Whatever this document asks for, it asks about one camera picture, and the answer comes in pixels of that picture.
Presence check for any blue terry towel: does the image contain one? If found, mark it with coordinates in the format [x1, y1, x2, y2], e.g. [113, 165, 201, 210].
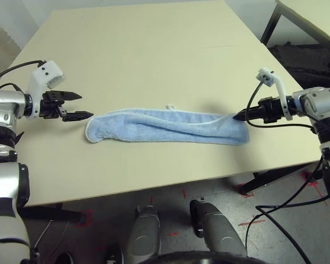
[85, 103, 250, 145]

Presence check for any grey robot left leg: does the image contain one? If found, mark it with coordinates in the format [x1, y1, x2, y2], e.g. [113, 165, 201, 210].
[126, 205, 162, 264]

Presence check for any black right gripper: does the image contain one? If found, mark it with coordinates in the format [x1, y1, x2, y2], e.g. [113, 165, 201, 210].
[233, 96, 285, 124]

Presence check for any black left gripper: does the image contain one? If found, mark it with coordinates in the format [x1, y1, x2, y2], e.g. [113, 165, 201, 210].
[39, 92, 94, 122]

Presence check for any grey robot right leg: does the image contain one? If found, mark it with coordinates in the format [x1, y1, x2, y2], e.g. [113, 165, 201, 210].
[189, 200, 248, 256]

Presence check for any thin black cable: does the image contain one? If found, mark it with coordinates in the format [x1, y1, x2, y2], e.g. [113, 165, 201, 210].
[244, 214, 266, 250]

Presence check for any thin white floor wire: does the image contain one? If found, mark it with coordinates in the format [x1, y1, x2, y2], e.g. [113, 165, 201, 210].
[34, 219, 69, 248]

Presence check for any black table base bar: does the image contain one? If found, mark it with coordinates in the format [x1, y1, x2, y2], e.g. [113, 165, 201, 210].
[239, 162, 314, 195]
[19, 203, 87, 223]
[305, 167, 324, 182]

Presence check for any grey robot leg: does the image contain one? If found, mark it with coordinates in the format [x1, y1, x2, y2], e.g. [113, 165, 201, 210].
[126, 205, 162, 264]
[189, 200, 248, 256]

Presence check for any side table with black frame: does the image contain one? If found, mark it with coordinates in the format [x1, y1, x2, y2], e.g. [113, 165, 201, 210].
[261, 0, 330, 47]

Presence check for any beige curtain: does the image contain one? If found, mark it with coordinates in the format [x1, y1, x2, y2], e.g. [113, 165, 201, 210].
[0, 15, 23, 80]

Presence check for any short black arm cable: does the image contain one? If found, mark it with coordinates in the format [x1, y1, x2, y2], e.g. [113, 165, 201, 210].
[0, 83, 24, 93]

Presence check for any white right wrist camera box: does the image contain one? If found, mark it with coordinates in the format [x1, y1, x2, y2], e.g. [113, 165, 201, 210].
[256, 67, 294, 121]

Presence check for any black left camera cable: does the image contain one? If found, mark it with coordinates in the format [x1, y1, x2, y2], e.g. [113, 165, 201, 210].
[0, 60, 43, 86]

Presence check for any long red tape line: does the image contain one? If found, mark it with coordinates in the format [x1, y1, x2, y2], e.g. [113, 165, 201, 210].
[238, 219, 266, 227]

